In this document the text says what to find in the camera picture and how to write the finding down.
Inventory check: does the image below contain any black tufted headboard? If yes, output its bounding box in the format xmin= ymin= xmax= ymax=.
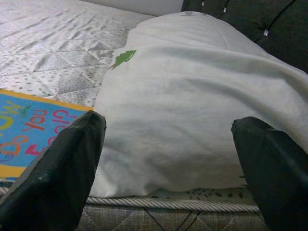
xmin=180 ymin=0 xmax=308 ymax=74

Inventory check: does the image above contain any blue children's picture book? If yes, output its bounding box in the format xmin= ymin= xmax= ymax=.
xmin=0 ymin=88 xmax=94 ymax=182

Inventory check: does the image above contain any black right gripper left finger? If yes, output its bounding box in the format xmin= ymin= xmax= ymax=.
xmin=0 ymin=110 xmax=107 ymax=231

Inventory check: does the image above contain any white pillow with green print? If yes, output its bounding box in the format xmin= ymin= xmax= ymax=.
xmin=90 ymin=11 xmax=308 ymax=198

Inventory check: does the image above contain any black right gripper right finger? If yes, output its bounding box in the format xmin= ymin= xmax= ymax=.
xmin=231 ymin=116 xmax=308 ymax=231

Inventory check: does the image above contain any grey white quilted mattress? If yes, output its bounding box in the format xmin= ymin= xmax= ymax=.
xmin=0 ymin=0 xmax=270 ymax=231

